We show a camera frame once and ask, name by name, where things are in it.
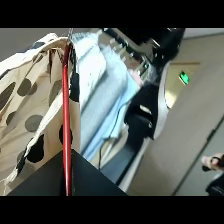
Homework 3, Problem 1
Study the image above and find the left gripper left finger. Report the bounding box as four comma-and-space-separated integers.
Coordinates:
7, 149, 66, 197

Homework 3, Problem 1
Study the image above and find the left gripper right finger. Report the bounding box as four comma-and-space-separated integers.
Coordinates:
71, 149, 128, 197

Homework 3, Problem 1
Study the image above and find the beige black-dotted garment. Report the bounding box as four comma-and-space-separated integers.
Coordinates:
0, 32, 82, 196

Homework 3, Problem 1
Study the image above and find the red clothes hanger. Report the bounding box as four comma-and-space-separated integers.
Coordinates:
61, 28, 74, 197

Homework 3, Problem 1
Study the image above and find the light blue garment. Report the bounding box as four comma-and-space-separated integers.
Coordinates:
71, 31, 142, 162

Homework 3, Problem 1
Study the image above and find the person's hand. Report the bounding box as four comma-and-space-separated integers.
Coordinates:
200, 152, 224, 173

